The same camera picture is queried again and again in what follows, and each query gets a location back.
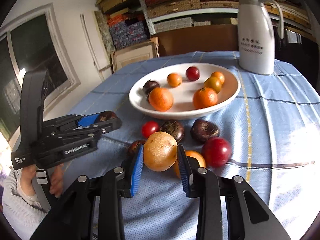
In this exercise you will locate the white wooden strip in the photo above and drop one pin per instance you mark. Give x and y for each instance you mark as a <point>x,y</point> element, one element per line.
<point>87,37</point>

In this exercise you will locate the white thermos jug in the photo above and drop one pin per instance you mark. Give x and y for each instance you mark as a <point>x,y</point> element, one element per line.
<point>255,30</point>

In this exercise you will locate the large red plum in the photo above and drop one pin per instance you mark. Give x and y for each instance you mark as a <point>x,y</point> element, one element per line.
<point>216,152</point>

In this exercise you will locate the person's left hand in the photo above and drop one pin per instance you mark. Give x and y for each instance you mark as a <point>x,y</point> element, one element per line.
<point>57,180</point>

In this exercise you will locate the mottled grey panel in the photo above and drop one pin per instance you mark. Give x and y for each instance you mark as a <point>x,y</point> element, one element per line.
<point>103,32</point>

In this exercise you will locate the pale wooden frame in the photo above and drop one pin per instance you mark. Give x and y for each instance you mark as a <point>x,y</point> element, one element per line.
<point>132,55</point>

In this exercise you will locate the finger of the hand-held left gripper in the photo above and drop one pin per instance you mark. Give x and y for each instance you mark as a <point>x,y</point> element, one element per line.
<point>110,127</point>
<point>87,120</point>

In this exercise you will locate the large orange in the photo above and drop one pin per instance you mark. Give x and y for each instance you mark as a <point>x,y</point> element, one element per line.
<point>160,99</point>
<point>205,97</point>
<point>197,157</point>

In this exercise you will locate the person's left forearm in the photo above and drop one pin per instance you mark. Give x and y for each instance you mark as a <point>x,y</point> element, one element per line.
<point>17,205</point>

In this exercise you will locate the stack of blue patterned boxes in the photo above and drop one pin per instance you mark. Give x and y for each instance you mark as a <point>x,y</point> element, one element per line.
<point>127,33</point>

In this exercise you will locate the white metal shelf rack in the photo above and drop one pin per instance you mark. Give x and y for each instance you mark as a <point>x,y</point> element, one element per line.
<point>175,16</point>

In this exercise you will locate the white ceramic plate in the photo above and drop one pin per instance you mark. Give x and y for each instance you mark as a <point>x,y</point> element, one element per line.
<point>185,92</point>

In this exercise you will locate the small orange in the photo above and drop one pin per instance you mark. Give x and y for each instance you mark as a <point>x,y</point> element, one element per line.
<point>218,76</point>
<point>174,79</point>

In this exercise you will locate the yellow passion fruit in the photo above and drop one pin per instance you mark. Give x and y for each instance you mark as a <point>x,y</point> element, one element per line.
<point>160,151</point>

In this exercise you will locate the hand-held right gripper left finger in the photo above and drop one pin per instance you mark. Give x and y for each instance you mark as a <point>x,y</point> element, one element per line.
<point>137,172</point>

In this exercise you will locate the blue plaid tablecloth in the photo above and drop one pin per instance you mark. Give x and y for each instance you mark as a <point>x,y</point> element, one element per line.
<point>262,130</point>

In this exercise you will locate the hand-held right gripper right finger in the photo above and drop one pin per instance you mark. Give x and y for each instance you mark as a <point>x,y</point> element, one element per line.
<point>184,175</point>

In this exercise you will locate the small red tomato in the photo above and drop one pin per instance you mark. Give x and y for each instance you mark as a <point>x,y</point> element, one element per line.
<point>150,129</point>

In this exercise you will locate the white framed window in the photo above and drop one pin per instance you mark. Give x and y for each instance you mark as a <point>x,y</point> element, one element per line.
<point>37,50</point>

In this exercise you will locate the brown cardboard box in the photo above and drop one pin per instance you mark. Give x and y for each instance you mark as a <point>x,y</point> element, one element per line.
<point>195,40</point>

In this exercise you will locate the greenish orange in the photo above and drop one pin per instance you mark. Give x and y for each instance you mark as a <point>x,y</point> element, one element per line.
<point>213,84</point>

